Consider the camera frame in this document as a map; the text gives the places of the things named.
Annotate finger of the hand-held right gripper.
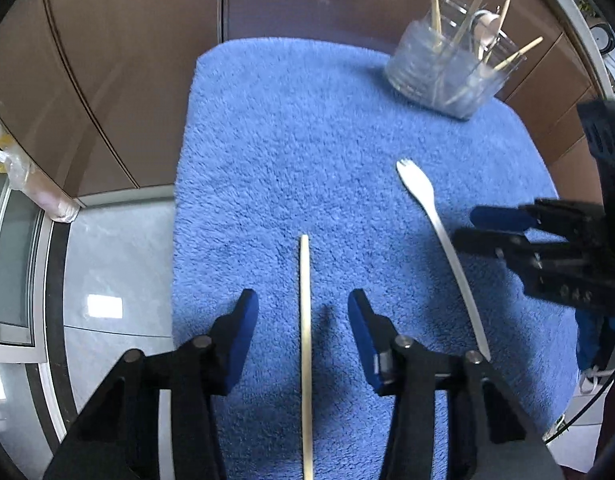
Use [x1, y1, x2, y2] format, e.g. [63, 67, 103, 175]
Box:
[470, 200, 543, 232]
[452, 227, 531, 261]

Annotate person's right forearm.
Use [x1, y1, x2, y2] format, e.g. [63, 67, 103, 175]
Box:
[576, 307, 615, 376]

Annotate clear plastic utensil holder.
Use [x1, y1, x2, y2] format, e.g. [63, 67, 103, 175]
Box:
[385, 0, 531, 121]

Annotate white plastic fork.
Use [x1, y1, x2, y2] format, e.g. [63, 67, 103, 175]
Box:
[396, 158, 491, 362]

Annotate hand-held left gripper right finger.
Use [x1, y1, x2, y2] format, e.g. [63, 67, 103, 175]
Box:
[347, 288, 563, 480]

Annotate round clock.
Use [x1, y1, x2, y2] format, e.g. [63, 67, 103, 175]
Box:
[589, 21, 615, 54]

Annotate clear plastic bag bundle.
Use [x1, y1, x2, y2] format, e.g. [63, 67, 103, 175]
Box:
[0, 120, 80, 223]

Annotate brown cabinet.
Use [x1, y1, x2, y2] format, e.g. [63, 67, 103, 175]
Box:
[0, 0, 608, 211]

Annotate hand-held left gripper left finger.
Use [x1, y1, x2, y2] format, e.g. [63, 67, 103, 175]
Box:
[43, 287, 260, 480]

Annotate black cable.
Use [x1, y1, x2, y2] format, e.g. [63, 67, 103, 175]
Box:
[542, 372, 615, 443]

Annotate blue fluffy mat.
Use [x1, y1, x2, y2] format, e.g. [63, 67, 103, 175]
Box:
[171, 36, 578, 480]

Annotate person's dark red pants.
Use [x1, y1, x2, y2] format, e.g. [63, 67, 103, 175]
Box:
[562, 385, 615, 480]

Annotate pink plastic spoon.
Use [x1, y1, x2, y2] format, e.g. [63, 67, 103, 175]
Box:
[475, 10, 503, 61]

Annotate glass sliding door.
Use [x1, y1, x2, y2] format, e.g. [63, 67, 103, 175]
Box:
[0, 160, 73, 451]

